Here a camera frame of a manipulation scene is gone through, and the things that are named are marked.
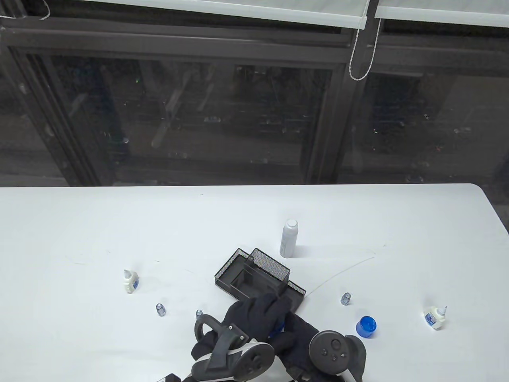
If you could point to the dark window frame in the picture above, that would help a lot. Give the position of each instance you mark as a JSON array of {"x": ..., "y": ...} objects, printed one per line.
[{"x": 179, "y": 39}]

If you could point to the black right hand controller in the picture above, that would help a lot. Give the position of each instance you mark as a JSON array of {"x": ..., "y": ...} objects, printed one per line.
[{"x": 330, "y": 352}]

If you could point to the person's left hand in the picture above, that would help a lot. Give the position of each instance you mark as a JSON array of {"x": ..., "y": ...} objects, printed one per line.
[{"x": 258, "y": 314}]

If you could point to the black hand controller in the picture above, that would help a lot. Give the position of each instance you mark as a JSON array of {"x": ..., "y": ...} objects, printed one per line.
[
  {"x": 246, "y": 360},
  {"x": 330, "y": 352}
]

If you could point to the white roller blind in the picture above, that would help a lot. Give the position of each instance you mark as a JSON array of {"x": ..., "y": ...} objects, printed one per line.
[
  {"x": 238, "y": 10},
  {"x": 437, "y": 12}
]

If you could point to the black mesh desk organizer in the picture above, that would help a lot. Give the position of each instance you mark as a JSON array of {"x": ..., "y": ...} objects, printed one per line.
[{"x": 250, "y": 278}]

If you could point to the small white glue bottle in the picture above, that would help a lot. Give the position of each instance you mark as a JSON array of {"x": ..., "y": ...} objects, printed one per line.
[
  {"x": 130, "y": 283},
  {"x": 433, "y": 318}
]

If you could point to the tall white bottle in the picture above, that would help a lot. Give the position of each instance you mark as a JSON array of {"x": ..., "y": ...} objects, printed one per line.
[{"x": 289, "y": 238}]

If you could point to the clear stationery cap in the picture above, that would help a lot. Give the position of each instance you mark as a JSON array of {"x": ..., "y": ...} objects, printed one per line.
[
  {"x": 199, "y": 316},
  {"x": 160, "y": 310},
  {"x": 346, "y": 299}
]

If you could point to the person's right hand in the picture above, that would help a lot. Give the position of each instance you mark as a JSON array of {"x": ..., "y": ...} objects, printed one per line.
[{"x": 296, "y": 338}]

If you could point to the black left hand controller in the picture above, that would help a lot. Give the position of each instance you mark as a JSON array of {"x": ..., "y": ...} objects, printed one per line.
[{"x": 246, "y": 360}]

